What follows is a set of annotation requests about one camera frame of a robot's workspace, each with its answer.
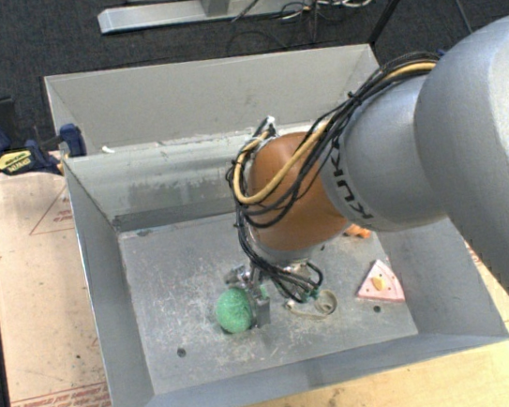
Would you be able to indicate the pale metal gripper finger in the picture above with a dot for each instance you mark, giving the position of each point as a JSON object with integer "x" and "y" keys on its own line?
{"x": 262, "y": 312}

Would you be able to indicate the green fuzzy ball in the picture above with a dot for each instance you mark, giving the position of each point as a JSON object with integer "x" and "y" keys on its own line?
{"x": 233, "y": 311}

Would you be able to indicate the grey metal bin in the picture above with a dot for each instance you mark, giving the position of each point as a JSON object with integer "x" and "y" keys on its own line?
{"x": 184, "y": 274}

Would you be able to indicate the small orange toy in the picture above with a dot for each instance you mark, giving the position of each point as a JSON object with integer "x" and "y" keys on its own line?
{"x": 358, "y": 230}

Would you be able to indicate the pink triangular pad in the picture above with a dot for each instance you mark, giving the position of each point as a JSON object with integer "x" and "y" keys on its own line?
{"x": 381, "y": 288}

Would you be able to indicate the small white piece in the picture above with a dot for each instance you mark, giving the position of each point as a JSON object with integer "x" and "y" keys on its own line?
{"x": 108, "y": 149}

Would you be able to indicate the brown cardboard board red print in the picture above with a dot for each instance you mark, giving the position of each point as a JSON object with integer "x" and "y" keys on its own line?
{"x": 43, "y": 296}

